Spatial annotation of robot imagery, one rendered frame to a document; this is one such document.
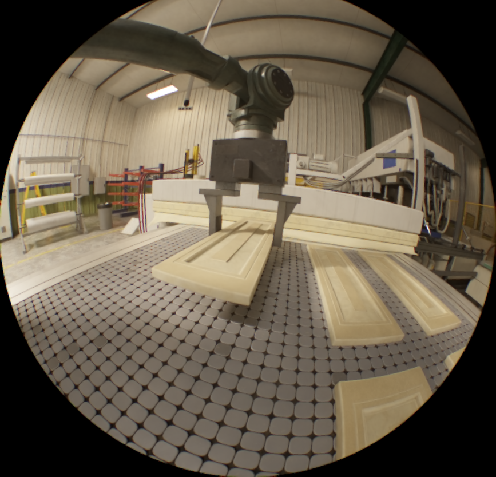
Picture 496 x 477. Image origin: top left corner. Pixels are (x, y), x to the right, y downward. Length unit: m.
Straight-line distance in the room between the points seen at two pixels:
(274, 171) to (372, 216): 0.89
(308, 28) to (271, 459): 5.60
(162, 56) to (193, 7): 4.87
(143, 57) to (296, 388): 0.73
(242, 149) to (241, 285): 0.36
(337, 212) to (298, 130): 4.82
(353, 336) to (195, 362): 0.30
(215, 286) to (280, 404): 0.21
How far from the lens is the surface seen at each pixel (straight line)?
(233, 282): 0.28
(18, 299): 0.67
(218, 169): 0.51
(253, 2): 5.05
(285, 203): 0.50
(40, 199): 4.78
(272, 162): 0.47
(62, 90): 8.54
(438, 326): 0.59
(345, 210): 1.14
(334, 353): 0.37
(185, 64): 0.51
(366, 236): 1.24
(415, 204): 1.80
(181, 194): 1.34
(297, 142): 5.60
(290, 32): 5.43
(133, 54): 0.51
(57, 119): 8.09
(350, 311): 0.46
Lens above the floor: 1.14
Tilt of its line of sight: 13 degrees down
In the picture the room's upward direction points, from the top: 5 degrees clockwise
